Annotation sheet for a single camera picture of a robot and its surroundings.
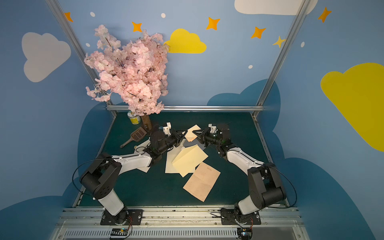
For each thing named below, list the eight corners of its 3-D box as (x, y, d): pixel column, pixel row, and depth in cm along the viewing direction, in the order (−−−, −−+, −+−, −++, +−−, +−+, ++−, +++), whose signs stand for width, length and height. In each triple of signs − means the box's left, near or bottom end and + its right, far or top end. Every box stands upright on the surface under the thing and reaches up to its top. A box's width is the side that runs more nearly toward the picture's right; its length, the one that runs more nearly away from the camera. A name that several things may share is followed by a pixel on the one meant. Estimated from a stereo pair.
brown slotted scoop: (119, 146, 104) (118, 144, 101) (141, 128, 114) (140, 126, 112) (126, 152, 101) (124, 150, 99) (148, 133, 111) (147, 130, 109)
